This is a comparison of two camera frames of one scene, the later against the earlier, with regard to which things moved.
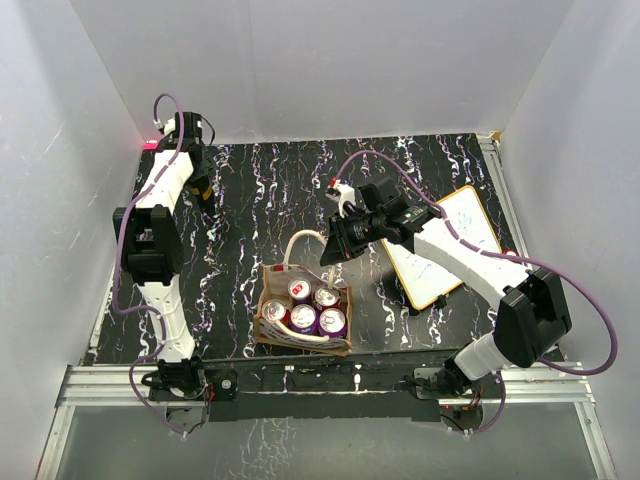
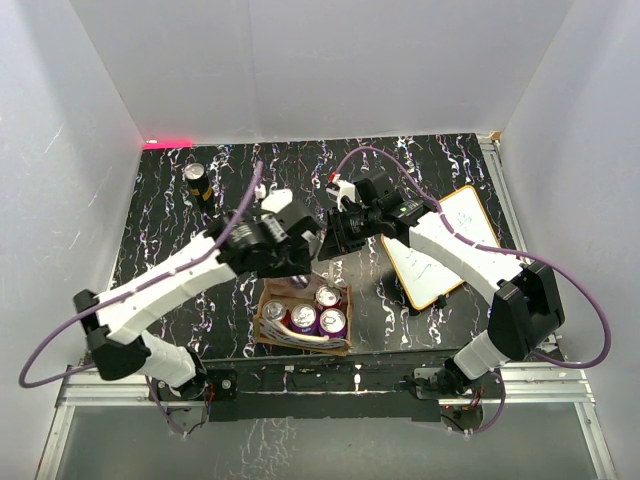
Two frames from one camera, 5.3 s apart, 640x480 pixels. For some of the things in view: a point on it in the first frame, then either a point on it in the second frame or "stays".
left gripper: (205, 169) to (295, 266)
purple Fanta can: (303, 318) stays
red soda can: (327, 297) stays
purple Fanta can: (332, 323) stays
